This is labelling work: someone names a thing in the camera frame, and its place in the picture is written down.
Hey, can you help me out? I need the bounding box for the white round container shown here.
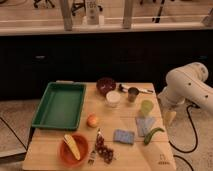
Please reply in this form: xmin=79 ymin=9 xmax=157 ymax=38
xmin=106 ymin=91 xmax=121 ymax=107

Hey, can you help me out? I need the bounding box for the yellow corn cob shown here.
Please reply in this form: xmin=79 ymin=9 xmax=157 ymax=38
xmin=64 ymin=134 xmax=81 ymax=160

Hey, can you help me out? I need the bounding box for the dark red bowl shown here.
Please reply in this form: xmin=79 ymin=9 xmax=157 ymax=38
xmin=96 ymin=77 xmax=116 ymax=96

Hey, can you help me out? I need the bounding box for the blue sponge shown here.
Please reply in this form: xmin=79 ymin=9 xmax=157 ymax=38
xmin=113 ymin=129 xmax=135 ymax=145

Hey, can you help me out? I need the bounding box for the light blue cloth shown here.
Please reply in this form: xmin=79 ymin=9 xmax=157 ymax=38
xmin=135 ymin=116 xmax=156 ymax=137

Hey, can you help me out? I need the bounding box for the green plastic cup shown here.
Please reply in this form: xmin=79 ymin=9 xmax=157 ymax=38
xmin=140 ymin=100 xmax=154 ymax=117

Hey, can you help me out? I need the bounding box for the green plastic tray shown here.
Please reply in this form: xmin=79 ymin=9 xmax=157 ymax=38
xmin=32 ymin=82 xmax=86 ymax=131

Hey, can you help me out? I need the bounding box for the metal fork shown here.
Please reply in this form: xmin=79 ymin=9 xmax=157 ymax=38
xmin=88 ymin=128 xmax=101 ymax=165

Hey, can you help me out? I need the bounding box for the wooden post right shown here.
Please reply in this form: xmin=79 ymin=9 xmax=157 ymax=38
xmin=122 ymin=0 xmax=133 ymax=29

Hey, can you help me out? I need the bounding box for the dark grape bunch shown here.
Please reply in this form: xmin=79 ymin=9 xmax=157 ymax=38
xmin=95 ymin=135 xmax=114 ymax=164

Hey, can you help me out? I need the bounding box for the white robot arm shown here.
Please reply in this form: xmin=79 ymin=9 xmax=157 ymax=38
xmin=158 ymin=62 xmax=213 ymax=126

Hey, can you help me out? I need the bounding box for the wooden post left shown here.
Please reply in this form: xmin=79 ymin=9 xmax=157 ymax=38
xmin=59 ymin=0 xmax=73 ymax=31

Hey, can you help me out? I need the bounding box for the black cable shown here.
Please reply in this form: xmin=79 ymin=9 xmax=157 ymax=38
xmin=168 ymin=103 xmax=200 ymax=171

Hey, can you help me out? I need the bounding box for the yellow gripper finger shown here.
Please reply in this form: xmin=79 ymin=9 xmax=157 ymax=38
xmin=164 ymin=111 xmax=176 ymax=126

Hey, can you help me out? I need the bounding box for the black handled utensil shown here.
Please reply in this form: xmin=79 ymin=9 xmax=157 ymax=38
xmin=118 ymin=84 xmax=154 ymax=94

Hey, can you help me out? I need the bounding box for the orange bowl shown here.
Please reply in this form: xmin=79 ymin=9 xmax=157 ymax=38
xmin=58 ymin=133 xmax=89 ymax=168

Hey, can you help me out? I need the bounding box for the green chili pepper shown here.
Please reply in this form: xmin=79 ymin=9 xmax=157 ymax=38
xmin=143 ymin=127 xmax=165 ymax=145

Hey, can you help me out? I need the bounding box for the wooden post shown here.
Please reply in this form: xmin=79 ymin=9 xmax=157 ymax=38
xmin=122 ymin=0 xmax=133 ymax=29
xmin=59 ymin=0 xmax=73 ymax=31

